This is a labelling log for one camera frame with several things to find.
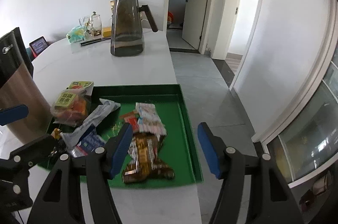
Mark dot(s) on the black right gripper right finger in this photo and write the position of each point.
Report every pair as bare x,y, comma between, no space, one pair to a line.
271,200

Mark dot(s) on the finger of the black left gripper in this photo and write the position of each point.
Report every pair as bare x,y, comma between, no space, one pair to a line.
35,152
13,114

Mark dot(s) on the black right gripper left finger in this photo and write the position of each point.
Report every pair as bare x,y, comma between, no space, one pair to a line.
59,199

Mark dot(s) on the blue white snack packet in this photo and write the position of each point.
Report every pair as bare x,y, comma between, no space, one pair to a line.
87,145

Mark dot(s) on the grey white snack packet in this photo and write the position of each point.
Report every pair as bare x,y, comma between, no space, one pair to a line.
94,119

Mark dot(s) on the green fruit snack bag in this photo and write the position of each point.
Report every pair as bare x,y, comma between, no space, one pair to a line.
73,104

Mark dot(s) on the copper black trash bin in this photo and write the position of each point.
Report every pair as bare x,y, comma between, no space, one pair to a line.
19,88

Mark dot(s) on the brown chocolate snack bag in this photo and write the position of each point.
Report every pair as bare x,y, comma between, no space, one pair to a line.
145,162

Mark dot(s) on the red snack bar wrapper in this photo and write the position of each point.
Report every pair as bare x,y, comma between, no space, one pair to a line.
131,118

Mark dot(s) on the pink white snack packet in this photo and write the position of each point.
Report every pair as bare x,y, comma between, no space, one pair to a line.
149,121

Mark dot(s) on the small tablet screen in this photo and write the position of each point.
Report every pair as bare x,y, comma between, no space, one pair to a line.
38,46

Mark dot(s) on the green snack tray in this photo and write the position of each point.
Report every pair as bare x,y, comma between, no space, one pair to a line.
162,150

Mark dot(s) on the black tray on table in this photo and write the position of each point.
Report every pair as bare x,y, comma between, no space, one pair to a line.
93,41

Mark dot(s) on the green tissue pack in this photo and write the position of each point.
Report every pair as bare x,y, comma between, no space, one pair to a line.
77,34

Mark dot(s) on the clear glass jar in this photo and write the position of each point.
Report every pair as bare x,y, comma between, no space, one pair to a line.
92,24

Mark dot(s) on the yellow box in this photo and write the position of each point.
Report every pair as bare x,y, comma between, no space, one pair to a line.
106,32

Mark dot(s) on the smoked glass pitcher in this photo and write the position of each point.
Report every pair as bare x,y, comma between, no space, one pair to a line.
126,32

